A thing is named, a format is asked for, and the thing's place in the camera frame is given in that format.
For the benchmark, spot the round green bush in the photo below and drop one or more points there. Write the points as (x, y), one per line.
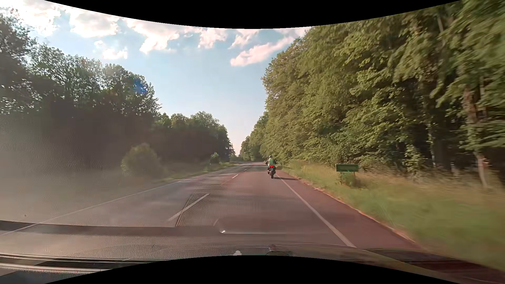
(141, 161)

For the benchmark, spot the green road sign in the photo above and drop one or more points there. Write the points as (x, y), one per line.
(347, 168)

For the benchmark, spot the dark shaded wood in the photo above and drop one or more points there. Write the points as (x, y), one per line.
(79, 118)

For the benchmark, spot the reddish grey asphalt road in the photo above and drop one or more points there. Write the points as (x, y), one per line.
(252, 197)

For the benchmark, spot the small green bush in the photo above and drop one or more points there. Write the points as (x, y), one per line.
(214, 158)

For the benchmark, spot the grass verge with tall grass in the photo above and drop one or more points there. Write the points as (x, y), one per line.
(434, 205)

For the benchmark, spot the person on motorcycle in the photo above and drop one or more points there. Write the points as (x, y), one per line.
(271, 167)

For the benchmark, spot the car's own bonnet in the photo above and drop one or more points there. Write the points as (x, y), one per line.
(252, 250)

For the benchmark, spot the road markings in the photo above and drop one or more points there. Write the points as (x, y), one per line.
(318, 216)

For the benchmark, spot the sunlit green wood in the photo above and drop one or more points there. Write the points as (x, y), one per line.
(374, 98)

